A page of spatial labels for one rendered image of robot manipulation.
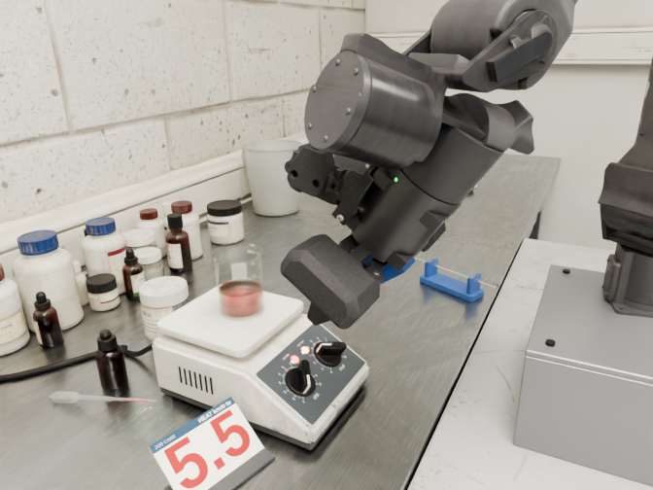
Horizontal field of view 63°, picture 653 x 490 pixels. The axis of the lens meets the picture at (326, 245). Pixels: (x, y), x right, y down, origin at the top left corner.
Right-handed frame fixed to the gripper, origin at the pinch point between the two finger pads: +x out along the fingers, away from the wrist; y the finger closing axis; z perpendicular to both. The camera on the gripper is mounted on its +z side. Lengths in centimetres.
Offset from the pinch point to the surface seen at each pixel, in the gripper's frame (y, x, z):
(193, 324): -0.5, 17.3, 9.9
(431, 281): -38.1, 16.0, -5.8
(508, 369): -20.8, 8.1, -18.8
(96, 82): -29, 25, 59
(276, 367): -1.2, 13.9, 0.3
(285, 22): -92, 18, 66
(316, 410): -0.4, 13.4, -5.4
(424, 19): -145, 6, 51
